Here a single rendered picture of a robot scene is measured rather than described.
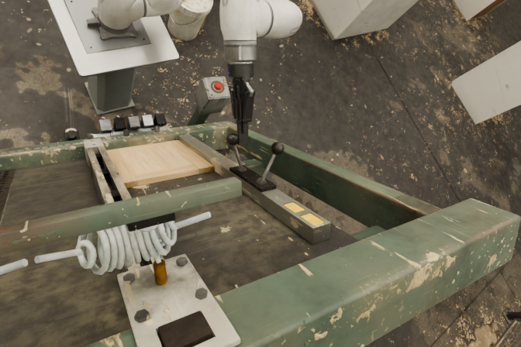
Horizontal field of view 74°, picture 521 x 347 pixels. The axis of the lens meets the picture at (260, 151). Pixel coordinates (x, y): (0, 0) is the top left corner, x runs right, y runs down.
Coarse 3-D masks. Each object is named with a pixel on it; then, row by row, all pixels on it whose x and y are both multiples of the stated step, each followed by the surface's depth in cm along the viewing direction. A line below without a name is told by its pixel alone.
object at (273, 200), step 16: (192, 144) 138; (208, 160) 124; (224, 160) 118; (224, 176) 112; (256, 192) 94; (272, 192) 92; (272, 208) 88; (288, 208) 82; (304, 208) 82; (288, 224) 82; (304, 224) 76; (320, 224) 75; (320, 240) 76
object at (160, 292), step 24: (96, 144) 127; (96, 168) 102; (120, 192) 85; (168, 216) 37; (144, 264) 63; (168, 264) 51; (120, 288) 46; (144, 288) 46; (168, 288) 46; (192, 288) 46; (144, 312) 41; (168, 312) 42; (192, 312) 41; (216, 312) 41; (144, 336) 38; (216, 336) 38
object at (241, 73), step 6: (228, 66) 95; (234, 66) 94; (240, 66) 93; (246, 66) 94; (252, 66) 95; (228, 72) 96; (234, 72) 94; (240, 72) 94; (246, 72) 94; (252, 72) 96; (234, 78) 99; (240, 78) 96; (246, 78) 95; (240, 84) 96; (246, 84) 95; (240, 90) 97; (246, 90) 96
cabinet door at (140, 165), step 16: (160, 144) 146; (176, 144) 146; (112, 160) 126; (128, 160) 127; (144, 160) 126; (160, 160) 126; (176, 160) 126; (192, 160) 125; (128, 176) 110; (144, 176) 110; (160, 176) 110; (176, 176) 113
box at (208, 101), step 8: (208, 80) 165; (216, 80) 167; (224, 80) 169; (200, 88) 170; (208, 88) 164; (224, 88) 167; (200, 96) 171; (208, 96) 163; (216, 96) 164; (224, 96) 166; (200, 104) 173; (208, 104) 167; (216, 104) 170; (224, 104) 173; (200, 112) 175; (208, 112) 177; (216, 112) 180
